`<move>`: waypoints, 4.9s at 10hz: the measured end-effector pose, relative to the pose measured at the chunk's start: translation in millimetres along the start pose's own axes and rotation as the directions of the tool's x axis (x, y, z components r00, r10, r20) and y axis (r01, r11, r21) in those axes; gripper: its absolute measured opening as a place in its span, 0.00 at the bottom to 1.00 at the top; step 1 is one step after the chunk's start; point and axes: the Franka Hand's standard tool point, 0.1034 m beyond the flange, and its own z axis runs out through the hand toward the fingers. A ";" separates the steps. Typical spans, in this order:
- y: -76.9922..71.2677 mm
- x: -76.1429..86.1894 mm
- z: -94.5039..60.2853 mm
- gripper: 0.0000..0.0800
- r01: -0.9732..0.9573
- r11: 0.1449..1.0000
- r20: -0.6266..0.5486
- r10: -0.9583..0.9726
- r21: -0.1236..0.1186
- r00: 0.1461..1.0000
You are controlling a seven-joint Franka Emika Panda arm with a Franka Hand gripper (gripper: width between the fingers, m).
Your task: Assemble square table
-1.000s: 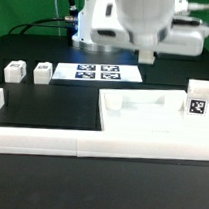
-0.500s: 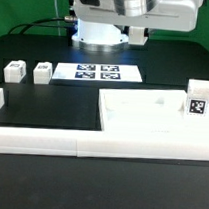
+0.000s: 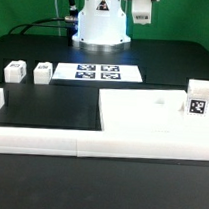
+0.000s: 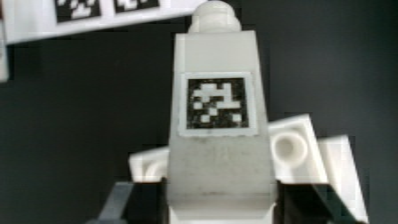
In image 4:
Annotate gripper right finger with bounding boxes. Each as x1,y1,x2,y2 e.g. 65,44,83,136
273,182,359,224

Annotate white square tabletop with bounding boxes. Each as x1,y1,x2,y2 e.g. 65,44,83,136
128,115,369,224

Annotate white table leg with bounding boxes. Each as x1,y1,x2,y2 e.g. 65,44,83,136
0,20,9,83
167,0,275,224

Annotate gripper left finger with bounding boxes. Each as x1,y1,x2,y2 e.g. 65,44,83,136
87,181,167,224

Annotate white marker sheet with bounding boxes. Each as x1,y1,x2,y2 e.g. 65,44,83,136
0,0,208,44

